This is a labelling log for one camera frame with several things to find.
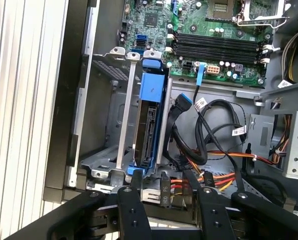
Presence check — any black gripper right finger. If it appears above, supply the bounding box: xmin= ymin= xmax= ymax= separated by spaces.
xmin=182 ymin=169 xmax=298 ymax=240

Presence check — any metal disk bay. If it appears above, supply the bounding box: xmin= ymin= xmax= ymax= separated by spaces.
xmin=80 ymin=46 xmax=173 ymax=188

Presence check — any orange red yellow power wire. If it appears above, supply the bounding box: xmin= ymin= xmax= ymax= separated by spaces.
xmin=160 ymin=148 xmax=276 ymax=208

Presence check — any metal locking lever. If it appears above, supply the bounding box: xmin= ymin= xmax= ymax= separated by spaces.
xmin=236 ymin=15 xmax=291 ymax=28

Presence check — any yellow white wire bundle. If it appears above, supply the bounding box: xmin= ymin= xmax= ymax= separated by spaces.
xmin=280 ymin=26 xmax=298 ymax=85

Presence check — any hard disk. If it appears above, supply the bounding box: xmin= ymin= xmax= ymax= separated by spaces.
xmin=128 ymin=57 xmax=171 ymax=179

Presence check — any metal socket cover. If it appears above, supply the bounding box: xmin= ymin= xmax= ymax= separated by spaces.
xmin=235 ymin=0 xmax=291 ymax=26

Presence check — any CPU socket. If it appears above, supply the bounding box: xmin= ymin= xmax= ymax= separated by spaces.
xmin=205 ymin=0 xmax=236 ymax=23

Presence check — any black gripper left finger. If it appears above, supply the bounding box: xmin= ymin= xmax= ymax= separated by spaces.
xmin=5 ymin=169 xmax=152 ymax=240

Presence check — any green motherboard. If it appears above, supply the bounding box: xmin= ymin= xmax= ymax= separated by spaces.
xmin=117 ymin=0 xmax=276 ymax=88

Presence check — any flat black wire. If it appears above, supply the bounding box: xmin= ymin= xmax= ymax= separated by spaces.
xmin=226 ymin=151 xmax=246 ymax=197

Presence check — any black RAM slot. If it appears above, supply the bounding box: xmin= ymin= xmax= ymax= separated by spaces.
xmin=175 ymin=49 xmax=262 ymax=65
xmin=175 ymin=44 xmax=261 ymax=59
xmin=175 ymin=38 xmax=261 ymax=53
xmin=175 ymin=32 xmax=261 ymax=47

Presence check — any black wire with blue tab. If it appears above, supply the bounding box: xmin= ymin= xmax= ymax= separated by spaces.
xmin=192 ymin=62 xmax=247 ymax=166

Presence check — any black square chipset chip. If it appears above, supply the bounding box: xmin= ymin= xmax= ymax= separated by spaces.
xmin=143 ymin=12 xmax=161 ymax=29

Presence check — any black PC case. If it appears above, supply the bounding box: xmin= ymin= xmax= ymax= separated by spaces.
xmin=42 ymin=0 xmax=298 ymax=208

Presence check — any white power socket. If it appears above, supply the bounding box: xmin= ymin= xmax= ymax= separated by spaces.
xmin=206 ymin=64 xmax=219 ymax=76

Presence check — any thin black wire white label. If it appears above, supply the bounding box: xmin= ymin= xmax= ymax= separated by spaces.
xmin=228 ymin=102 xmax=248 ymax=151

